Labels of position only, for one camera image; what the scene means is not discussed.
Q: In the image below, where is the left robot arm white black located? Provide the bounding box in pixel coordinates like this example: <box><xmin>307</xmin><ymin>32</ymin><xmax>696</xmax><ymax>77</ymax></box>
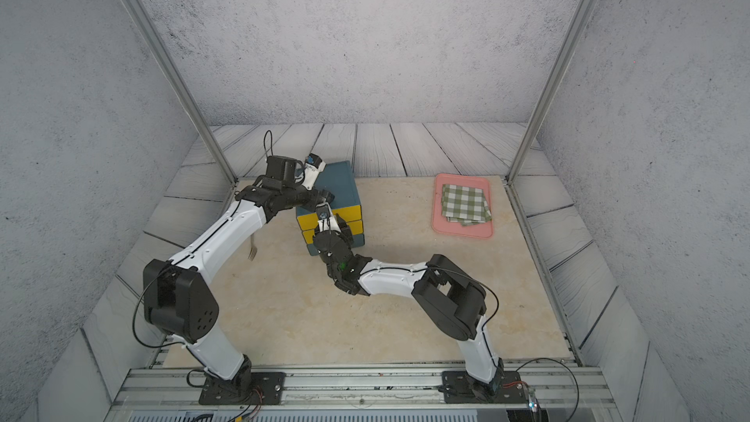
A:
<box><xmin>136</xmin><ymin>154</ymin><xmax>326</xmax><ymax>404</ymax></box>

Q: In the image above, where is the right aluminium frame post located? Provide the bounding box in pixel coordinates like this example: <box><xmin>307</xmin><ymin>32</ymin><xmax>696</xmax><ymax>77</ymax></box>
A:
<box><xmin>506</xmin><ymin>0</ymin><xmax>598</xmax><ymax>186</ymax></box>

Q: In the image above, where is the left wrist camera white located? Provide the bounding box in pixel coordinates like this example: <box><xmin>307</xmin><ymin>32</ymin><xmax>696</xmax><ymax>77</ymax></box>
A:
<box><xmin>302</xmin><ymin>154</ymin><xmax>326</xmax><ymax>191</ymax></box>

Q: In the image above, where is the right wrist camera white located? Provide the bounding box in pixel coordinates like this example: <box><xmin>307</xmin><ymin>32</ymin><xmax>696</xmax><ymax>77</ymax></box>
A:
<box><xmin>316</xmin><ymin>202</ymin><xmax>341</xmax><ymax>232</ymax></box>

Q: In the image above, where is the pink tray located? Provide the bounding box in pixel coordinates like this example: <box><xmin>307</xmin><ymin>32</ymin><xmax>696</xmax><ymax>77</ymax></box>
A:
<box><xmin>432</xmin><ymin>174</ymin><xmax>494</xmax><ymax>240</ymax></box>

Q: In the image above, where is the yellow top drawer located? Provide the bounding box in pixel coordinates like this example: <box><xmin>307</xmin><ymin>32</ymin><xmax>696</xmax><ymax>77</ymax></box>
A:
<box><xmin>296</xmin><ymin>204</ymin><xmax>364</xmax><ymax>234</ymax></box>

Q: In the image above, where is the aluminium frame post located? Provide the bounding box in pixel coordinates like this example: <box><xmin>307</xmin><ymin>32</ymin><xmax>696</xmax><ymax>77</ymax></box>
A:
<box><xmin>506</xmin><ymin>0</ymin><xmax>598</xmax><ymax>186</ymax></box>
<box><xmin>120</xmin><ymin>0</ymin><xmax>238</xmax><ymax>186</ymax></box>

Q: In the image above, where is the teal drawer cabinet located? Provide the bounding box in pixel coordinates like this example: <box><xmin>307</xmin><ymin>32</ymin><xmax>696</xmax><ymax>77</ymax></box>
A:
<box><xmin>305</xmin><ymin>160</ymin><xmax>361</xmax><ymax>256</ymax></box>

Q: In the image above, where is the yellow bottom drawer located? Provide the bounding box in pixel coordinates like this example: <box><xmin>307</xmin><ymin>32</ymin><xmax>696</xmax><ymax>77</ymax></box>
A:
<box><xmin>302</xmin><ymin>220</ymin><xmax>365</xmax><ymax>247</ymax></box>

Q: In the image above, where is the left aluminium frame post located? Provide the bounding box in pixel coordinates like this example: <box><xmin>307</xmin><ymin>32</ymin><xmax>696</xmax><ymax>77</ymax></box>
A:
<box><xmin>120</xmin><ymin>0</ymin><xmax>238</xmax><ymax>186</ymax></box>

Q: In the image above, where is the yellow drawer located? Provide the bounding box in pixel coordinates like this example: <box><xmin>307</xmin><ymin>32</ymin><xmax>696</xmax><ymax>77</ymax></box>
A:
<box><xmin>302</xmin><ymin>220</ymin><xmax>365</xmax><ymax>247</ymax></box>
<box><xmin>296</xmin><ymin>204</ymin><xmax>364</xmax><ymax>234</ymax></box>

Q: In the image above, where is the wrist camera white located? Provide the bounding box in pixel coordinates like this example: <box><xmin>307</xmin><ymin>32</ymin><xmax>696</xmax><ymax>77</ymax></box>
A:
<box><xmin>302</xmin><ymin>154</ymin><xmax>326</xmax><ymax>191</ymax></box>
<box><xmin>316</xmin><ymin>202</ymin><xmax>341</xmax><ymax>232</ymax></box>

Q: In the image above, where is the green checked cloth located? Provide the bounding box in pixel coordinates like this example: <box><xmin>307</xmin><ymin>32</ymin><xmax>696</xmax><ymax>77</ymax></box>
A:
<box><xmin>441</xmin><ymin>184</ymin><xmax>492</xmax><ymax>227</ymax></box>

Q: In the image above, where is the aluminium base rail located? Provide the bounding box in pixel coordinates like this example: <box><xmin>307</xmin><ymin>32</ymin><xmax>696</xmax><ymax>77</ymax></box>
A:
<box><xmin>107</xmin><ymin>359</ymin><xmax>621</xmax><ymax>421</ymax></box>

